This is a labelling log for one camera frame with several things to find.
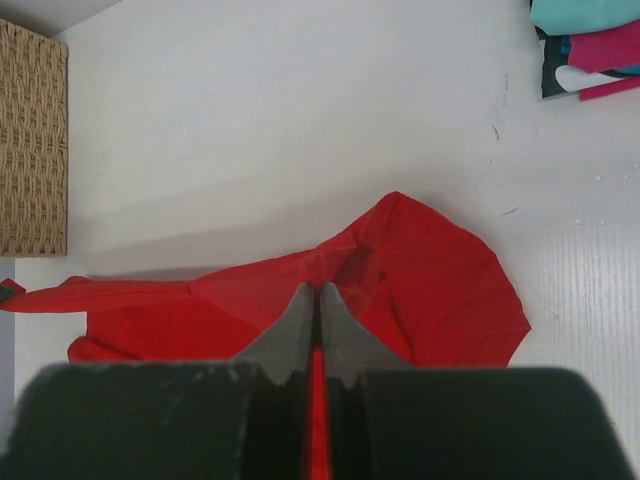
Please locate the teal t shirt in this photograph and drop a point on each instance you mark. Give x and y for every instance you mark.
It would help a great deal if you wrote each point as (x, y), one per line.
(566, 17)

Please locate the wicker basket with cloth liner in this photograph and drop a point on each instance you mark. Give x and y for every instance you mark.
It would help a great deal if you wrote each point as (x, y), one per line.
(34, 144)

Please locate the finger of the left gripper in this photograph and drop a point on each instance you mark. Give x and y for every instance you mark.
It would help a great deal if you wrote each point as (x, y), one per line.
(9, 289)

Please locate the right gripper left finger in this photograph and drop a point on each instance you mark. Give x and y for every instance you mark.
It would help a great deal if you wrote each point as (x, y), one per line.
(245, 418)

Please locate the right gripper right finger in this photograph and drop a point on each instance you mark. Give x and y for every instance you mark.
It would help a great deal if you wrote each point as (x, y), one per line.
(388, 419)

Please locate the red t shirt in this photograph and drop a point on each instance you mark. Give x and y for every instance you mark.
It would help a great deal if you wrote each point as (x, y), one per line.
(430, 291)

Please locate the pink t shirt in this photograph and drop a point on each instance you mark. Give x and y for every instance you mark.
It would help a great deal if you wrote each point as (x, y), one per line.
(615, 50)

